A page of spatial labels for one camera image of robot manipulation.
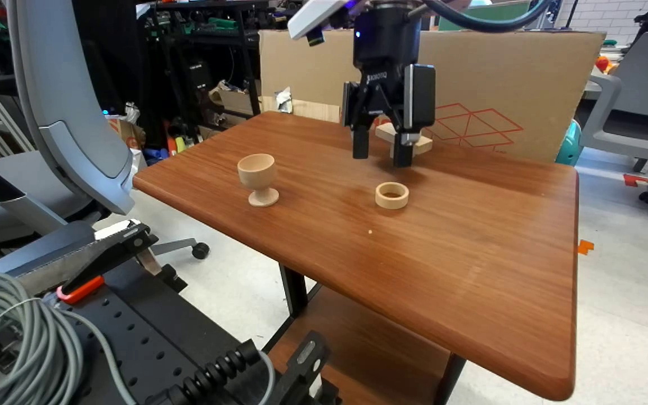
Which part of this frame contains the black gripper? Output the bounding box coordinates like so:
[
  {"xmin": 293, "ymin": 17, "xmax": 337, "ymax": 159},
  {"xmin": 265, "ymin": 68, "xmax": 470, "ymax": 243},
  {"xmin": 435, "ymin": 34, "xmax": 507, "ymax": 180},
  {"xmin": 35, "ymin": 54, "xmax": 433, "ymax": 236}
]
[{"xmin": 349, "ymin": 66, "xmax": 419, "ymax": 169}]

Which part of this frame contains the small wooden bowl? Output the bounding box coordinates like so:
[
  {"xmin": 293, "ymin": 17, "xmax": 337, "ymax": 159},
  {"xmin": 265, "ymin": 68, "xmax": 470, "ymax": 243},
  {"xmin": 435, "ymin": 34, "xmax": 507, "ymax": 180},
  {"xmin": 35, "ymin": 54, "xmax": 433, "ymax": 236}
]
[{"xmin": 373, "ymin": 180, "xmax": 412, "ymax": 214}]

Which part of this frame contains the black pegboard robot base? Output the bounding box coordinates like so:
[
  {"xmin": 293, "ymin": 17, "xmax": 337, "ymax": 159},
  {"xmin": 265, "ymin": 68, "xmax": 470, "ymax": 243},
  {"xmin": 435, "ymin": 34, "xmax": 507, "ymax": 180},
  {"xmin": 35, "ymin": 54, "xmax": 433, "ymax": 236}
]
[{"xmin": 0, "ymin": 246, "xmax": 342, "ymax": 405}]

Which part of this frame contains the beige wooden egg cup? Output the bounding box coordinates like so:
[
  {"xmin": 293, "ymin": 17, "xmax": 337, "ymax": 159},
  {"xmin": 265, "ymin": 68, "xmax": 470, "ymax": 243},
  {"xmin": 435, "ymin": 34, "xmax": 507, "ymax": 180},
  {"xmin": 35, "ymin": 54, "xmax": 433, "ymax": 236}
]
[{"xmin": 234, "ymin": 151, "xmax": 284, "ymax": 209}]

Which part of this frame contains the large brown cardboard box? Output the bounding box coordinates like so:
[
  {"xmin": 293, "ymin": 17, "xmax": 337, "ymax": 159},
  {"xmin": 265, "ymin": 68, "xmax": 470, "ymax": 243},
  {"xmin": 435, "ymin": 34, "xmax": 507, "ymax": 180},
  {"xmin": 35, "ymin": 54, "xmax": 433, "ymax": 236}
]
[{"xmin": 256, "ymin": 27, "xmax": 608, "ymax": 169}]

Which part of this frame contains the small cardboard box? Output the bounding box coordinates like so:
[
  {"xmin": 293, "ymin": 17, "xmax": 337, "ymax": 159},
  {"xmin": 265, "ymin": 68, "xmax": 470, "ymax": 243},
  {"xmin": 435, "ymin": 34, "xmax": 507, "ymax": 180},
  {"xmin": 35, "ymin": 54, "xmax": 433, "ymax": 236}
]
[{"xmin": 207, "ymin": 76, "xmax": 264, "ymax": 120}]

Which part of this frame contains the black table leg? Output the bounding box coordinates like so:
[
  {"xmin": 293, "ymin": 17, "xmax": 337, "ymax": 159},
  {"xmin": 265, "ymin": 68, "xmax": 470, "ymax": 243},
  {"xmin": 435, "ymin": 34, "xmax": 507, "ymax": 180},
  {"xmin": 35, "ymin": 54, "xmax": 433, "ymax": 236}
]
[
  {"xmin": 435, "ymin": 354, "xmax": 468, "ymax": 405},
  {"xmin": 277, "ymin": 261, "xmax": 310, "ymax": 320}
]

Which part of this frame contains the teal ball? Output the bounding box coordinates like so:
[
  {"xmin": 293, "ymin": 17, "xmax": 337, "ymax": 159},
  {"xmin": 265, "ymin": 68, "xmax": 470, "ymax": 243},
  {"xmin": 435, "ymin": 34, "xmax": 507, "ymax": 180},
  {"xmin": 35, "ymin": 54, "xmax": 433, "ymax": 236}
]
[{"xmin": 554, "ymin": 116, "xmax": 586, "ymax": 169}]

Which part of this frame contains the wooden lower table shelf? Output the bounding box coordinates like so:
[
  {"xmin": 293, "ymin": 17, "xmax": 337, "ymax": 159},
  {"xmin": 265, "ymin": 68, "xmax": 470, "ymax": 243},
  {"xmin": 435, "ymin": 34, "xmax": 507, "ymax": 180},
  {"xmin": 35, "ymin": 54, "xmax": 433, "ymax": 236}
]
[{"xmin": 265, "ymin": 282, "xmax": 455, "ymax": 405}]

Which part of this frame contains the black storage shelf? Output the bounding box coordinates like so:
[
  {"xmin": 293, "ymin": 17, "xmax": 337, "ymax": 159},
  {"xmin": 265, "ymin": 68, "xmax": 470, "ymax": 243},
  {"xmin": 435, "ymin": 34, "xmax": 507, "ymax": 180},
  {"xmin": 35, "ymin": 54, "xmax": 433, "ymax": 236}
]
[{"xmin": 72, "ymin": 0, "xmax": 265, "ymax": 149}]

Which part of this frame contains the grey chair with black base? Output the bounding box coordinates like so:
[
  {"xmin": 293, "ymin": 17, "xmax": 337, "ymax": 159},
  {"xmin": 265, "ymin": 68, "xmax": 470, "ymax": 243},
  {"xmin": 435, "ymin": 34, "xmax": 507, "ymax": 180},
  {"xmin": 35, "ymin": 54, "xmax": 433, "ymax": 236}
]
[{"xmin": 576, "ymin": 30, "xmax": 648, "ymax": 248}]

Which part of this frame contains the grey office chair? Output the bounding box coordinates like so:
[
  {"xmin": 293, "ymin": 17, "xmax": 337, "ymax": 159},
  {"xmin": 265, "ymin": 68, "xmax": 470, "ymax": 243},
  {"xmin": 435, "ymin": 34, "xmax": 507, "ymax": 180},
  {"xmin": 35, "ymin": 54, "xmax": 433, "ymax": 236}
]
[{"xmin": 0, "ymin": 0, "xmax": 214, "ymax": 299}]

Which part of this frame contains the dark teal arm cable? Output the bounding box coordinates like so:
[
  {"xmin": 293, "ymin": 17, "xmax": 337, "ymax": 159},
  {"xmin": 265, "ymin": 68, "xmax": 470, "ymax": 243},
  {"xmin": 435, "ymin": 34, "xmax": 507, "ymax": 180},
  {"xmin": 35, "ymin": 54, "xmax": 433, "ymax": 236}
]
[{"xmin": 416, "ymin": 0, "xmax": 560, "ymax": 34}]

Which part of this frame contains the black corrugated hose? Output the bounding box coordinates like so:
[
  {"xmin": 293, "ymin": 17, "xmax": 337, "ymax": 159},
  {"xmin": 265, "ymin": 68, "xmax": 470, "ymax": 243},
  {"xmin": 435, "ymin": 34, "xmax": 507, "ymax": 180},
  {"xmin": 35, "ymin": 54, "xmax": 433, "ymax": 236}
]
[{"xmin": 164, "ymin": 337, "xmax": 277, "ymax": 405}]

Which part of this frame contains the grey cable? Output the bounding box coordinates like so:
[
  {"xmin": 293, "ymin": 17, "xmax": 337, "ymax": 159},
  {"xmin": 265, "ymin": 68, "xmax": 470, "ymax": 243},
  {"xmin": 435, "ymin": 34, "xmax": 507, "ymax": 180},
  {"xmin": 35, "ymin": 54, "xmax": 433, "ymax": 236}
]
[{"xmin": 0, "ymin": 269, "xmax": 140, "ymax": 405}]

